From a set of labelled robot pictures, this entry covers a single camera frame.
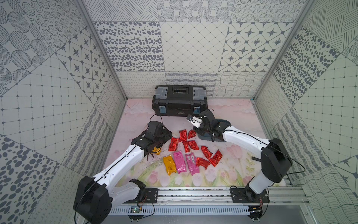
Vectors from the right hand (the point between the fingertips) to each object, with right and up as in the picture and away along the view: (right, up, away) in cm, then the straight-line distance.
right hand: (199, 123), depth 88 cm
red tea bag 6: (-5, -8, +7) cm, 12 cm away
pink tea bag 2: (-5, -22, -4) cm, 23 cm away
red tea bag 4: (-17, -15, +2) cm, 23 cm away
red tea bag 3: (+5, -19, 0) cm, 19 cm away
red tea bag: (0, -23, -5) cm, 24 cm away
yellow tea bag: (-18, -26, -5) cm, 32 cm away
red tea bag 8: (-4, -14, +2) cm, 15 cm away
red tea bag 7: (-8, -16, +2) cm, 18 cm away
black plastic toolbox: (-13, +15, +7) cm, 21 cm away
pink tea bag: (-12, -24, -5) cm, 27 cm away
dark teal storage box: (+5, -3, -26) cm, 27 cm away
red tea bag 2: (+10, -23, -3) cm, 25 cm away
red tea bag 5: (-11, -9, +7) cm, 16 cm away
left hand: (-18, -5, -7) cm, 20 cm away
